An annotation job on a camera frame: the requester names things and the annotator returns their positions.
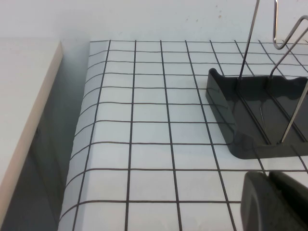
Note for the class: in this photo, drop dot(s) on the white black-grid tablecloth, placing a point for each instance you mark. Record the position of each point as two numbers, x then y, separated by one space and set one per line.
149 156

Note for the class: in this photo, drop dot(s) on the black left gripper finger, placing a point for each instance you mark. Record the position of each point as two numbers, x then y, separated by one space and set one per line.
269 207

